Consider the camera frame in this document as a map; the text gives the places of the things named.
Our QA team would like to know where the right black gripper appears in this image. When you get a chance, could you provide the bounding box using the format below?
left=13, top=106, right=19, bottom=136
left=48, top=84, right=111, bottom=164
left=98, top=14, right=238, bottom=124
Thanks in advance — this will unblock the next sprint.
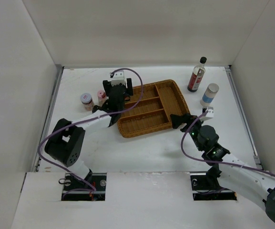
left=170, top=113, right=207, bottom=151

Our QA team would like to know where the pink-lid spice shaker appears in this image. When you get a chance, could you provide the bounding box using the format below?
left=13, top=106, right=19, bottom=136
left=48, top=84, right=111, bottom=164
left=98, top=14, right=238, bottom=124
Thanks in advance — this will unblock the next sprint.
left=97, top=90, right=108, bottom=106

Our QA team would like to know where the white blue-label cylindrical container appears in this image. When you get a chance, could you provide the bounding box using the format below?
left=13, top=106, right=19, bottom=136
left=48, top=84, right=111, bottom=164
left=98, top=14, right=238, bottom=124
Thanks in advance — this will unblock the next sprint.
left=200, top=83, right=219, bottom=107

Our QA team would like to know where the red-label lid glass jar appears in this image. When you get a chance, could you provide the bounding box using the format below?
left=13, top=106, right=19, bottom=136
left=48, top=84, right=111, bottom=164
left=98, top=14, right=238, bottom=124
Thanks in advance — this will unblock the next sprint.
left=80, top=93, right=94, bottom=111

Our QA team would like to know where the dark soy sauce bottle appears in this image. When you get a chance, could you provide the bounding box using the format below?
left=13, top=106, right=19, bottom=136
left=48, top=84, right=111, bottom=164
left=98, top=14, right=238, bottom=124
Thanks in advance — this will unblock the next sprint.
left=187, top=57, right=207, bottom=92

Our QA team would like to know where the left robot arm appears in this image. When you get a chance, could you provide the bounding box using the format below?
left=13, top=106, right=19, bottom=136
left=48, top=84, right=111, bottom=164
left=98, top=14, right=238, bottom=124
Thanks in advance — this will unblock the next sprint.
left=44, top=77, right=133, bottom=190

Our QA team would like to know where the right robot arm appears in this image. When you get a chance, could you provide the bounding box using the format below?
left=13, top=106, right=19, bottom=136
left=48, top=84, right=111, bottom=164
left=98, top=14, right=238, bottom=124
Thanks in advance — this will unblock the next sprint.
left=170, top=112, right=275, bottom=223

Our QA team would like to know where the brown wicker divided basket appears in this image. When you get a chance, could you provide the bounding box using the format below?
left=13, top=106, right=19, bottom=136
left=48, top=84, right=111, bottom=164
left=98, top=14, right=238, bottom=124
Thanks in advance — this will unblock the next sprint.
left=117, top=79, right=190, bottom=138

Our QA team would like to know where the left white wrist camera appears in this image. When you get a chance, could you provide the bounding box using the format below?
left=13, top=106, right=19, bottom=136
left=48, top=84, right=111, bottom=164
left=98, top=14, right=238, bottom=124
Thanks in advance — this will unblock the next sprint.
left=110, top=71, right=126, bottom=86

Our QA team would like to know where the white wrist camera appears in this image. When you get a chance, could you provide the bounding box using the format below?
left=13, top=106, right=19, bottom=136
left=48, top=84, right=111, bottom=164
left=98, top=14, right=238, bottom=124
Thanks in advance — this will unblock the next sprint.
left=201, top=106, right=214, bottom=121
left=110, top=71, right=126, bottom=86

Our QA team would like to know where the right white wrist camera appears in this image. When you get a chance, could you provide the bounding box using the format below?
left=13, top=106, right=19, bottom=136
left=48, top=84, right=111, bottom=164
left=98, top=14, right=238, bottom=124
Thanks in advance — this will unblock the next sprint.
left=201, top=106, right=214, bottom=121

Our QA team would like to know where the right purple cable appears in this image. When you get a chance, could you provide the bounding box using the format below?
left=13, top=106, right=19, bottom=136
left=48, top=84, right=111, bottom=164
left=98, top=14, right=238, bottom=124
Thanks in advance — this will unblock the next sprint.
left=180, top=112, right=275, bottom=187

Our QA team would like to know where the purple cable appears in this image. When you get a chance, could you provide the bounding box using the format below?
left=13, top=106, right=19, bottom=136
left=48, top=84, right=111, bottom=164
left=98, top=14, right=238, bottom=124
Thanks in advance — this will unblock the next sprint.
left=38, top=68, right=144, bottom=201
left=180, top=112, right=275, bottom=187

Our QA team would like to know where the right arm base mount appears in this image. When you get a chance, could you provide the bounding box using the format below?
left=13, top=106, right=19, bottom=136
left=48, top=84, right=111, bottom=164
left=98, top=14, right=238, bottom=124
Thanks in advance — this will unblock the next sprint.
left=190, top=172, right=237, bottom=201

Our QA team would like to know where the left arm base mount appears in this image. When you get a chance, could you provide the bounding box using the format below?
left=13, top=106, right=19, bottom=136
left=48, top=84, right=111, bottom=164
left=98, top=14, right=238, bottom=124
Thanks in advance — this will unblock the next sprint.
left=58, top=173, right=107, bottom=201

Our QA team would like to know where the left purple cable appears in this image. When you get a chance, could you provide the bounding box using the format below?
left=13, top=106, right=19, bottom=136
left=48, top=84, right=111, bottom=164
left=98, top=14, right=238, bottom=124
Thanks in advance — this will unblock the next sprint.
left=38, top=68, right=144, bottom=201

